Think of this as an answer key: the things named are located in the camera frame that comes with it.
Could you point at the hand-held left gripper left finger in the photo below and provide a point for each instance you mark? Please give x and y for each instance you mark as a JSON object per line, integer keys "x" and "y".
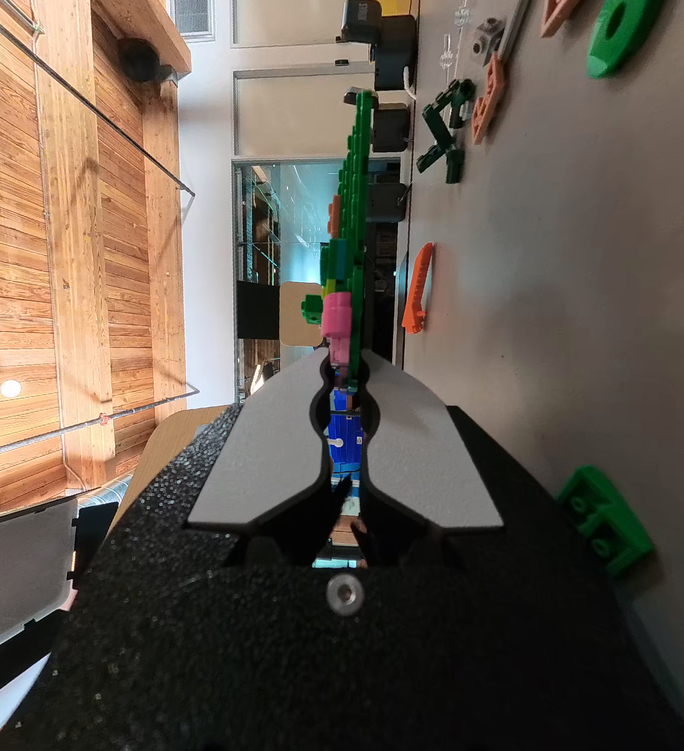
{"x": 265, "y": 463}

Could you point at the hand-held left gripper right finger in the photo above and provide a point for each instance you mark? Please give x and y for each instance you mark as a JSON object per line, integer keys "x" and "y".
{"x": 424, "y": 463}

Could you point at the round green lego build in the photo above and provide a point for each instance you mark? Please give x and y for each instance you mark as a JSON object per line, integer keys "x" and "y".
{"x": 353, "y": 234}

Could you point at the green curved lego brick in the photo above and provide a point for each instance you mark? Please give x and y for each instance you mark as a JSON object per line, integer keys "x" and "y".
{"x": 606, "y": 522}

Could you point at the dark green lego piece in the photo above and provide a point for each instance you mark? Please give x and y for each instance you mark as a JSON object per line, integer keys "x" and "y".
{"x": 454, "y": 165}

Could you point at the dark green lego assembly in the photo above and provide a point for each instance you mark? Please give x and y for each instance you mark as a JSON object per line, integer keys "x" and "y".
{"x": 441, "y": 123}

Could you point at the small tan lego plate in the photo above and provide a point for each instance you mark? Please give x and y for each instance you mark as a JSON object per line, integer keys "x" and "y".
{"x": 488, "y": 100}

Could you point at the clear lego piece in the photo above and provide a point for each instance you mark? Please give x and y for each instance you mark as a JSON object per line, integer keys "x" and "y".
{"x": 446, "y": 56}
{"x": 462, "y": 14}

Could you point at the grey lego connector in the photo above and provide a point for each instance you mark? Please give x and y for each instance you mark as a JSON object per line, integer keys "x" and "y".
{"x": 488, "y": 36}

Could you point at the grey lego axle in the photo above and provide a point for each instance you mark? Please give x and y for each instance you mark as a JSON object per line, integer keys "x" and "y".
{"x": 515, "y": 29}

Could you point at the green round lego tile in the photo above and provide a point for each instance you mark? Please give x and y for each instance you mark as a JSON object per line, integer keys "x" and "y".
{"x": 606, "y": 53}

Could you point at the large tan lego plate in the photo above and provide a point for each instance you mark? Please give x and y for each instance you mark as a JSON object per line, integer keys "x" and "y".
{"x": 559, "y": 17}

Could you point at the stack of blue bins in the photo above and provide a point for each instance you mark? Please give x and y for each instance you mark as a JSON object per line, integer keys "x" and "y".
{"x": 345, "y": 434}

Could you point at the black panel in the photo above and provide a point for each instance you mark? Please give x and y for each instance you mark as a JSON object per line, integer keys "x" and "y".
{"x": 258, "y": 311}

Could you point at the black desk mat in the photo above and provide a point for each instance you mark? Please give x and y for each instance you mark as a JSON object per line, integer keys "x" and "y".
{"x": 400, "y": 311}

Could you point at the orange brick separator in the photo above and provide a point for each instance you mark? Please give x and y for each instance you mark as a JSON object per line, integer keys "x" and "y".
{"x": 418, "y": 287}

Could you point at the grey ceiling pipe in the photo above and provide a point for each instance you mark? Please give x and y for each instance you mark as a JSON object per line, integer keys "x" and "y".
{"x": 54, "y": 431}

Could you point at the black battery charger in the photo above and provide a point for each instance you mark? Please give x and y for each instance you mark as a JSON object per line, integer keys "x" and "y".
{"x": 397, "y": 53}
{"x": 391, "y": 129}
{"x": 387, "y": 202}

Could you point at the round ceiling lamp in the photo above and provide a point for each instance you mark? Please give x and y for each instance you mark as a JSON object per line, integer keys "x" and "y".
{"x": 10, "y": 387}

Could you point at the grey panel light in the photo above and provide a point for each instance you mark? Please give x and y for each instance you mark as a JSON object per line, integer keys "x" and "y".
{"x": 13, "y": 569}

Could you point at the white door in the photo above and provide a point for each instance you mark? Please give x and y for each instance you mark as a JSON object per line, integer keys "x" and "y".
{"x": 283, "y": 23}
{"x": 295, "y": 114}

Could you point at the black ceiling rod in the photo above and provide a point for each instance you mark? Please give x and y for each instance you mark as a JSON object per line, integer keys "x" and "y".
{"x": 101, "y": 111}

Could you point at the black ceiling speaker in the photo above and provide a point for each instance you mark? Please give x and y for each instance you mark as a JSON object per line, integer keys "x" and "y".
{"x": 142, "y": 58}

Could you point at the silver air duct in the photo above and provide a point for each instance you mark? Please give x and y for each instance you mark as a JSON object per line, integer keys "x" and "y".
{"x": 104, "y": 493}

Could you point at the wall air vent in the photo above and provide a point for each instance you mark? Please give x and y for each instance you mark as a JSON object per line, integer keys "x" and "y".
{"x": 192, "y": 17}

